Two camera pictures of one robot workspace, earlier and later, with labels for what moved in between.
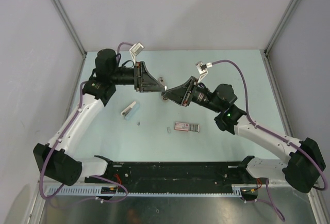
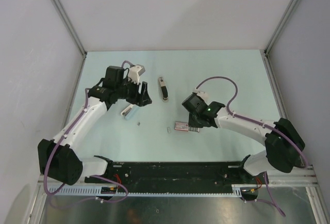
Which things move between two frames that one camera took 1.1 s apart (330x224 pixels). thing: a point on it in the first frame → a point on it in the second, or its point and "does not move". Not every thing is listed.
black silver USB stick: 161,80 does not move
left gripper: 146,83 → 138,99
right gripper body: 190,96 → 193,121
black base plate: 209,174 does not move
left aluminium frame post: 56,1 does not move
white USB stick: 129,111 does not move
